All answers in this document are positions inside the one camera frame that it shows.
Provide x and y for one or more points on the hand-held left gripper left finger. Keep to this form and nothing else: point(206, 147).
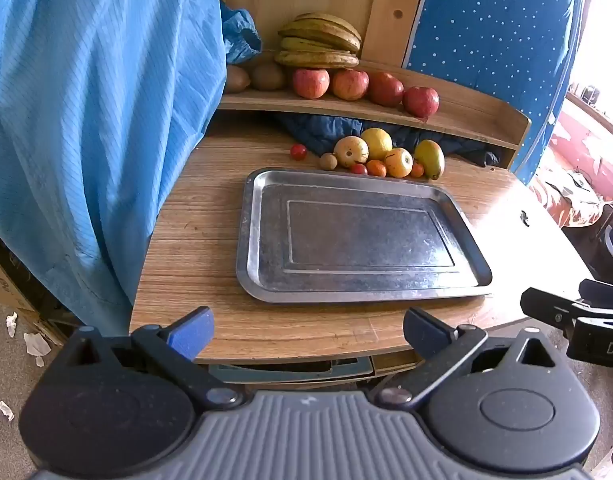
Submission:
point(191, 332)

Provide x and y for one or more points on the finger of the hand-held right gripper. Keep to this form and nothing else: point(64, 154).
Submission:
point(548, 307)

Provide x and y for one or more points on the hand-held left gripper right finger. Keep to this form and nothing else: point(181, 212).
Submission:
point(426, 332)

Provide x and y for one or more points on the metal tray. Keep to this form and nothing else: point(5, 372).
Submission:
point(361, 240)

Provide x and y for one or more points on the small orange tangerine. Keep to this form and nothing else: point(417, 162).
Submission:
point(417, 170)
point(376, 168)

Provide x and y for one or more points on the yellow and red apple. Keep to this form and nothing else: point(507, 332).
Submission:
point(399, 163)

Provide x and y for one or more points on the yellow green mango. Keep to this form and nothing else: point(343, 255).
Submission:
point(430, 157)

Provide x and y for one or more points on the red cherry tomato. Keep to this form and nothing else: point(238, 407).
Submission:
point(358, 169)
point(299, 152)

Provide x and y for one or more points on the small brown round fruit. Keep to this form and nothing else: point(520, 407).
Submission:
point(328, 161)

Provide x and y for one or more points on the large yellow citrus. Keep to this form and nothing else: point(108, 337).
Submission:
point(377, 141)

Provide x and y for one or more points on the white paper scrap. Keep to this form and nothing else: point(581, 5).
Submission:
point(11, 324)
point(5, 410)
point(36, 344)

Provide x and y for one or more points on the pink bedding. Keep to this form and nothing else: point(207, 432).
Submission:
point(581, 150)

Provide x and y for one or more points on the wooden shelf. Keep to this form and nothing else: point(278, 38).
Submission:
point(466, 110)

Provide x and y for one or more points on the dark blue quilted jacket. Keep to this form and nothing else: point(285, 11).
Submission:
point(321, 132)

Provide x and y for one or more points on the light blue garment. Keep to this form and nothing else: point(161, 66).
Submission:
point(86, 110)

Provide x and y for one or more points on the brown kiwi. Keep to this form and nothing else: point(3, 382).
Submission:
point(236, 79)
point(268, 76)

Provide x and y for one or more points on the blue white-dotted board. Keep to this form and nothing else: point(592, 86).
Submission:
point(486, 25)

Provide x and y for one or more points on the crumpled blue cloth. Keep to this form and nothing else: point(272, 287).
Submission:
point(242, 35)

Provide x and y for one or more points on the bunch of bananas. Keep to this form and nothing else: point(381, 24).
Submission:
point(316, 35)

